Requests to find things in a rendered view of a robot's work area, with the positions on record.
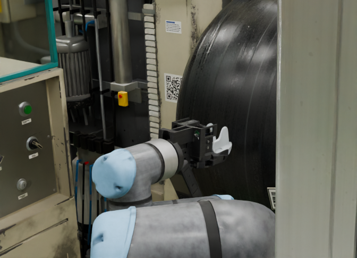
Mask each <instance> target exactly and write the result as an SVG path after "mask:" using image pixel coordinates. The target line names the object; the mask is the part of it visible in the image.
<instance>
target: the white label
mask: <svg viewBox="0 0 357 258"><path fill-rule="evenodd" d="M267 190H268V195H269V199H270V203H271V208H272V210H275V195H276V188H269V187H267Z"/></svg>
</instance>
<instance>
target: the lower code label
mask: <svg viewBox="0 0 357 258"><path fill-rule="evenodd" d="M181 80H182V76H179V75H175V74H169V73H164V82H165V101H169V102H174V103H177V99H178V95H179V89H180V84H181Z"/></svg>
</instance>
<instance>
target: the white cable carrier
mask: <svg viewBox="0 0 357 258"><path fill-rule="evenodd" d="M143 8H144V9H151V10H155V3H152V4H144V5H143ZM144 15H150V16H145V17H144V21H147V22H145V23H144V27H146V28H147V29H145V33H146V34H147V35H145V39H146V40H147V41H146V46H148V47H146V52H147V53H146V57H148V59H147V63H148V65H147V69H148V71H147V75H149V76H148V78H147V79H148V81H150V82H148V87H150V88H148V92H149V93H150V94H148V98H151V99H150V100H149V104H150V105H149V109H150V110H151V111H149V115H151V116H150V118H149V120H150V121H151V122H150V126H151V128H150V132H152V133H151V134H150V137H152V139H151V140H154V139H158V130H159V129H160V123H159V122H160V118H159V116H160V113H159V110H160V107H159V106H158V105H160V102H159V100H158V99H159V95H158V94H159V90H158V88H159V85H158V72H157V71H158V66H157V65H158V64H157V48H156V47H157V42H156V20H155V15H154V14H145V13H144Z"/></svg>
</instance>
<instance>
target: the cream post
mask: <svg viewBox="0 0 357 258"><path fill-rule="evenodd" d="M222 9H223V0H155V20H156V42H157V64H158V85H159V102H160V128H166V129H170V130H171V129H172V122H173V121H176V107H177V103H174V102H169V101H165V82H164V73H169V74H175V75H179V76H183V73H184V70H185V67H186V64H187V62H188V59H189V57H190V55H191V52H192V50H193V48H194V46H195V44H196V43H197V41H198V39H199V38H200V36H201V34H202V33H203V32H204V30H205V29H206V28H207V27H208V25H209V24H210V23H211V22H212V20H213V19H214V18H215V17H216V15H217V14H218V13H219V12H220V11H221V10H222ZM165 20H169V21H179V22H181V32H182V34H177V33H172V32H166V21H165ZM175 199H179V198H178V196H177V194H176V191H175V189H174V187H173V185H172V183H171V181H170V179H169V178H168V179H166V180H164V200H165V201H169V200H175Z"/></svg>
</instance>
